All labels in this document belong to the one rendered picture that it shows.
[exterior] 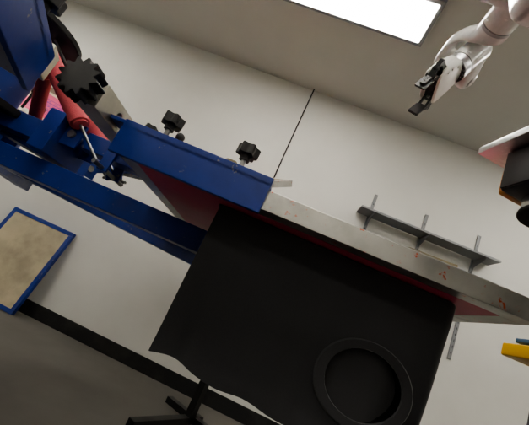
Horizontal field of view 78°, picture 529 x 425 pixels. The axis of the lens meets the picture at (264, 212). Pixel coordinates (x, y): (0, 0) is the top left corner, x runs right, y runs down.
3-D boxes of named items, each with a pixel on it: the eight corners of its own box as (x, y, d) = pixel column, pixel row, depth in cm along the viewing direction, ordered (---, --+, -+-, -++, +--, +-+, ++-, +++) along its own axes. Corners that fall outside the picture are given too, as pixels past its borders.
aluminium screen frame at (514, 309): (395, 319, 108) (398, 308, 109) (540, 325, 52) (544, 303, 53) (183, 225, 116) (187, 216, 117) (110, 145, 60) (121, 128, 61)
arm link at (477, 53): (451, 65, 110) (473, 83, 108) (430, 82, 108) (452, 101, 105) (480, 28, 95) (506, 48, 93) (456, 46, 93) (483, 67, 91)
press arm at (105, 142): (143, 179, 93) (151, 164, 95) (135, 169, 87) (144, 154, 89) (90, 156, 95) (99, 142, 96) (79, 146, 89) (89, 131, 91)
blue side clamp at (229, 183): (258, 220, 61) (273, 188, 62) (258, 212, 56) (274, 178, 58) (118, 160, 64) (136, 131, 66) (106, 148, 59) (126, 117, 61)
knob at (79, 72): (100, 119, 58) (122, 87, 60) (84, 99, 53) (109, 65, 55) (65, 104, 59) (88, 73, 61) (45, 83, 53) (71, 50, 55)
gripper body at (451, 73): (439, 78, 102) (414, 97, 99) (449, 47, 93) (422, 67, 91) (461, 88, 98) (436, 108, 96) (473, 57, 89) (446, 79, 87)
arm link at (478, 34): (520, 26, 88) (470, 80, 108) (483, -3, 91) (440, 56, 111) (502, 40, 86) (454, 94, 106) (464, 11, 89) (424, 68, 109)
